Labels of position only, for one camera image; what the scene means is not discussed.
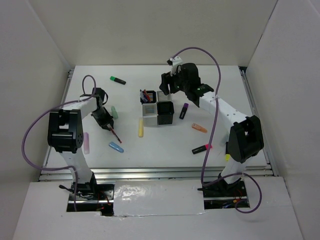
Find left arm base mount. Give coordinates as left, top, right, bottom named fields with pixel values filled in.
left=59, top=184, right=115, bottom=217

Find pink black highlighter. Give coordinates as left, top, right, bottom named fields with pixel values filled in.
left=191, top=144, right=213, bottom=155

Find purple cable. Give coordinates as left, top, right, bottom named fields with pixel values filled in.
left=172, top=46, right=263, bottom=214
left=21, top=74, right=97, bottom=212

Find white back-right pen holder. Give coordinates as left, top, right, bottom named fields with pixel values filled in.
left=156, top=90, right=172, bottom=103

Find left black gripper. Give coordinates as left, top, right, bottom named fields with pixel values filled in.
left=91, top=107, right=115, bottom=131

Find yellow black highlighter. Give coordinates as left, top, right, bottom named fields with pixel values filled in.
left=225, top=154, right=230, bottom=162

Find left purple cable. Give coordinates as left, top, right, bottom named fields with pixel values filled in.
left=21, top=74, right=97, bottom=212

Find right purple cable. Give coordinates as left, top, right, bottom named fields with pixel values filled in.
left=172, top=46, right=263, bottom=214

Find green black highlighter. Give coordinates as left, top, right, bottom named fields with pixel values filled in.
left=109, top=76, right=127, bottom=85

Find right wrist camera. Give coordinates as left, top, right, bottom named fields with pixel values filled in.
left=167, top=56, right=183, bottom=76

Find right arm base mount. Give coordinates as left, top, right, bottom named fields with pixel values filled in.
left=197, top=178, right=250, bottom=210

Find black back-left pen holder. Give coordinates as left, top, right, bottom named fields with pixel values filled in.
left=146, top=90, right=157, bottom=104

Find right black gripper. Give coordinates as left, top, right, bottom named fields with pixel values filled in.
left=159, top=66, right=190, bottom=96

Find green pastel highlighter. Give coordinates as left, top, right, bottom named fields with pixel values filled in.
left=219, top=139, right=228, bottom=148

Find pink pastel highlighter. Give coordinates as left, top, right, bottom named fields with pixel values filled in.
left=83, top=132, right=90, bottom=155

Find aluminium rail frame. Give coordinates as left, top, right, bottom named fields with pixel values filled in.
left=38, top=65, right=280, bottom=181

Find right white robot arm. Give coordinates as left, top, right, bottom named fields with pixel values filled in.
left=159, top=58, right=264, bottom=196

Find purple black highlighter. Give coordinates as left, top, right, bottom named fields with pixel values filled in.
left=179, top=103, right=189, bottom=120

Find red gel pen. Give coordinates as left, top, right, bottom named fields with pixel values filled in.
left=109, top=127, right=122, bottom=144

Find black front-right pen holder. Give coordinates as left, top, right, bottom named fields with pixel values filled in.
left=157, top=101, right=175, bottom=125

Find white front-left pen holder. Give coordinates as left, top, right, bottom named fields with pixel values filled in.
left=142, top=103, right=158, bottom=127

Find yellow pastel highlighter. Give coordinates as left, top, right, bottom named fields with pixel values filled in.
left=138, top=118, right=144, bottom=138

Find green transparent correction tape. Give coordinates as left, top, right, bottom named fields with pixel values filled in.
left=111, top=106, right=119, bottom=119

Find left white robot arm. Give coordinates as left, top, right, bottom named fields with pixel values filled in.
left=47, top=87, right=114, bottom=200

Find orange transparent correction tape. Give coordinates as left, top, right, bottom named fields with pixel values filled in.
left=191, top=123, right=208, bottom=133

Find red ballpoint pen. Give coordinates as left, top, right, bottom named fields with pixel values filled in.
left=143, top=89, right=151, bottom=103

